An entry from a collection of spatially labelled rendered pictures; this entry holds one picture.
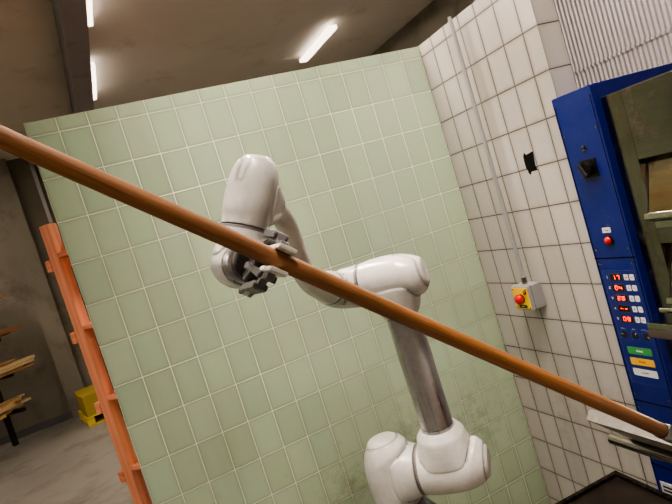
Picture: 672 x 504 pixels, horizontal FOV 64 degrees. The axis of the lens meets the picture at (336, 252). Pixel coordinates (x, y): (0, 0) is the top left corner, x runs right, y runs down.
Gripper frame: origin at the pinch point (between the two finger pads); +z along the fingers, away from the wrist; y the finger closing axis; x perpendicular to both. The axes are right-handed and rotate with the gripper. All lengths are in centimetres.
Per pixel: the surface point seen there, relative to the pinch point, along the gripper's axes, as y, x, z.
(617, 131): -83, -91, -36
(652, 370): -22, -139, -43
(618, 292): -42, -122, -48
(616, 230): -58, -108, -43
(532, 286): -43, -120, -86
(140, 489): 139, -49, -313
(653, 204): -64, -105, -29
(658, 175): -72, -102, -28
